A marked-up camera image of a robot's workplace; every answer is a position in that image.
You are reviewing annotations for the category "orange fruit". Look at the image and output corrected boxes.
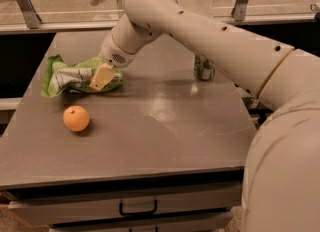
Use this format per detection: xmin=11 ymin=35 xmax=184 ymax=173
xmin=63 ymin=105 xmax=90 ymax=132

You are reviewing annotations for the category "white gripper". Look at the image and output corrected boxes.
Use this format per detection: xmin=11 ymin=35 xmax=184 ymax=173
xmin=90 ymin=33 xmax=136 ymax=91

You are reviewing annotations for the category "grey lower drawer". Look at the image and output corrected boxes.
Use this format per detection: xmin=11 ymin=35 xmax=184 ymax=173
xmin=49 ymin=212 xmax=233 ymax=232

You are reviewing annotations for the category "green soda can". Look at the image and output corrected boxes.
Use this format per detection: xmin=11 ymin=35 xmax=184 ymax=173
xmin=194 ymin=56 xmax=215 ymax=81

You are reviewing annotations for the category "black drawer handle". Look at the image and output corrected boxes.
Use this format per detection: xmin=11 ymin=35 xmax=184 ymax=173
xmin=118 ymin=200 xmax=158 ymax=217

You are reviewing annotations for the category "grey upper drawer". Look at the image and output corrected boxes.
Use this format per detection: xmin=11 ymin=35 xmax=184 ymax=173
xmin=9 ymin=183 xmax=242 ymax=225

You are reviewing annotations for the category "green rice chip bag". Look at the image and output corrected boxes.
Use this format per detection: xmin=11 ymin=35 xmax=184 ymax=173
xmin=41 ymin=55 xmax=123 ymax=98

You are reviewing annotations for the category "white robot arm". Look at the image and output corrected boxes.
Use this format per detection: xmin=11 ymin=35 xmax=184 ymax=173
xmin=89 ymin=0 xmax=320 ymax=232

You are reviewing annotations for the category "grey drawer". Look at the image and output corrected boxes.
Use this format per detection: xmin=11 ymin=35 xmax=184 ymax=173
xmin=9 ymin=183 xmax=242 ymax=225
xmin=49 ymin=212 xmax=233 ymax=232

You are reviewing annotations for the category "left metal railing bracket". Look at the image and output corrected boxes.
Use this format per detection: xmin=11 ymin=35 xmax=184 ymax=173
xmin=16 ymin=0 xmax=41 ymax=29

